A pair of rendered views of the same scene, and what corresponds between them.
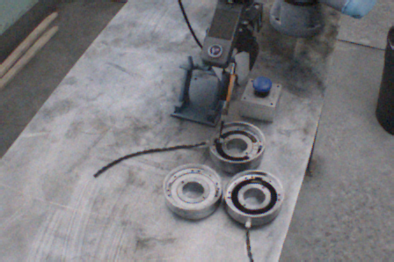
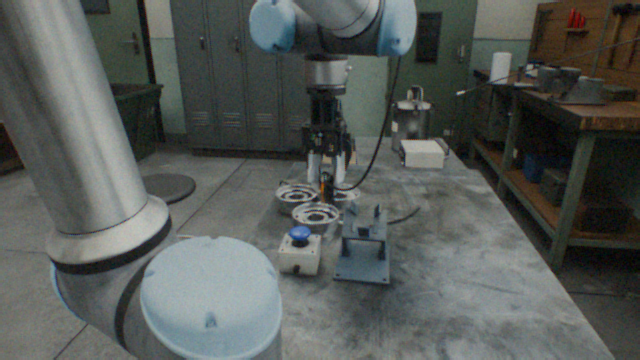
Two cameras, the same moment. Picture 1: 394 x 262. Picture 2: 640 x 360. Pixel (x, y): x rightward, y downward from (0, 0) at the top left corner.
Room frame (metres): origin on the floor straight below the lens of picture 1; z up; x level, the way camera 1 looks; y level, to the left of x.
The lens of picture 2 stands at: (1.41, -0.15, 1.23)
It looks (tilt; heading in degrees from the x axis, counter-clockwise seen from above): 22 degrees down; 170
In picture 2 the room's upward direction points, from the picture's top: straight up
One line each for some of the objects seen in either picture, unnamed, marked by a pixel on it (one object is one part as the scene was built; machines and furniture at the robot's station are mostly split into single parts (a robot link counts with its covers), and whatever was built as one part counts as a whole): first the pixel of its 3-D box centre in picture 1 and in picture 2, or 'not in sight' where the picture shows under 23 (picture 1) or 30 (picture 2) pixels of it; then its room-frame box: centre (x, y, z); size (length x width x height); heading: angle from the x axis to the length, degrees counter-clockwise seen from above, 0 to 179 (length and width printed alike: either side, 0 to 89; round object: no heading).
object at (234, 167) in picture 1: (237, 148); (315, 220); (0.64, -0.02, 0.82); 0.10 x 0.10 x 0.04
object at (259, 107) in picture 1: (262, 98); (299, 254); (0.78, -0.08, 0.82); 0.08 x 0.07 x 0.05; 162
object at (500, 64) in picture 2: not in sight; (499, 67); (-1.11, 1.57, 0.96); 0.12 x 0.11 x 0.20; 72
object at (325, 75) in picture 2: not in sight; (327, 73); (0.73, -0.01, 1.15); 0.08 x 0.08 x 0.05
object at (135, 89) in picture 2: not in sight; (99, 125); (-2.53, -1.57, 0.35); 1.04 x 0.74 x 0.70; 72
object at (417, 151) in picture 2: not in sight; (415, 122); (-0.17, 0.56, 0.83); 0.41 x 0.19 x 0.30; 166
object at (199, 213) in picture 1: (193, 192); (339, 198); (0.54, 0.06, 0.82); 0.10 x 0.10 x 0.04
